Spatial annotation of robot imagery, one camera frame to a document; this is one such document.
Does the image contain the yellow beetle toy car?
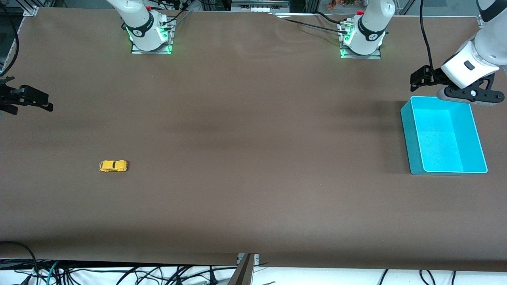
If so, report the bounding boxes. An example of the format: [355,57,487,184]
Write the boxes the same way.
[99,160,128,173]

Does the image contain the teal plastic bin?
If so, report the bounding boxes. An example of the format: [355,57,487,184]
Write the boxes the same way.
[400,96,488,175]

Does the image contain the orange background objects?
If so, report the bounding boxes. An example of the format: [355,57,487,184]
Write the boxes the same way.
[328,0,359,10]

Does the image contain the brown table cover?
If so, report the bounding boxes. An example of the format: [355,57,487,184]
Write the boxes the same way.
[0,7,507,272]

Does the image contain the white power strip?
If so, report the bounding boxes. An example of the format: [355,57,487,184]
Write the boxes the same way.
[232,0,290,13]

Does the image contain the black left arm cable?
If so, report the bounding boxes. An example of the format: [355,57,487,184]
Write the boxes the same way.
[419,0,434,72]

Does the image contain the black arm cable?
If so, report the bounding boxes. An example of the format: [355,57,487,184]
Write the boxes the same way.
[419,0,434,72]
[0,10,19,76]

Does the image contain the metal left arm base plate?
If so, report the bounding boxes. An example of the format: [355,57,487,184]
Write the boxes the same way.
[339,20,383,60]

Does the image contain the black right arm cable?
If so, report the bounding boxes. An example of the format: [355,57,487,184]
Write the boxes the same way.
[0,10,19,76]

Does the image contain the thick black base cable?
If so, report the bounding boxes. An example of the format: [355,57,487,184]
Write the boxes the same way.
[273,15,350,34]

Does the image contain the black looped floor cable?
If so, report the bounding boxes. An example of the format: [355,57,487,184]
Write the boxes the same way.
[0,241,40,277]

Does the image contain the black right base cable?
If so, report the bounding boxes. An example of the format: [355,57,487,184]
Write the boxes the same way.
[158,0,194,26]

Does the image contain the teal floor cable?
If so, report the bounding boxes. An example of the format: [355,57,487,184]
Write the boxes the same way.
[46,260,61,285]

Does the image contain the dark table support post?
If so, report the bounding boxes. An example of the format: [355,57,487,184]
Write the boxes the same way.
[228,253,260,285]

